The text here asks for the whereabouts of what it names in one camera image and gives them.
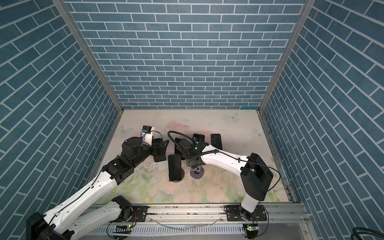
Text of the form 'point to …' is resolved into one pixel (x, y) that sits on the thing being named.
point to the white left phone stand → (163, 165)
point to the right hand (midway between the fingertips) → (191, 160)
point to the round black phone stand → (182, 176)
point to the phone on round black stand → (174, 162)
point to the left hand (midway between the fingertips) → (162, 139)
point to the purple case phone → (216, 140)
